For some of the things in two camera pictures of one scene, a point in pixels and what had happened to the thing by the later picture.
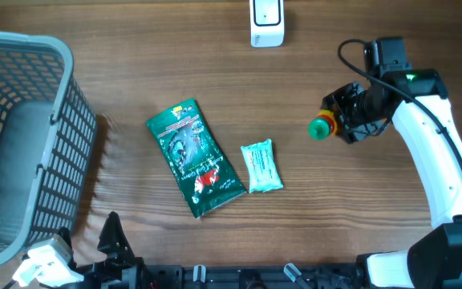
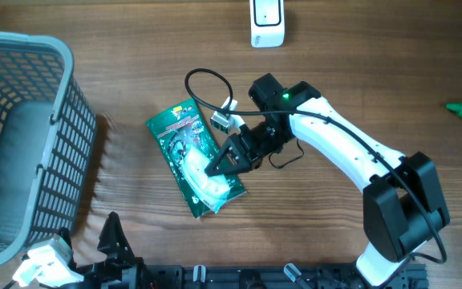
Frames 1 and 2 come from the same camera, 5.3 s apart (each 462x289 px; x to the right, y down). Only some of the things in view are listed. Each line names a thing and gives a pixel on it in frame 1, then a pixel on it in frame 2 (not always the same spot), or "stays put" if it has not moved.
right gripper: [350, 130] -> [244, 149]
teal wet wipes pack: [263, 174] -> [213, 190]
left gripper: [120, 254] stays put
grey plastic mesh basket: [34, 136] stays put
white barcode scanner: [267, 23] stays put
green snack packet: [199, 161] stays put
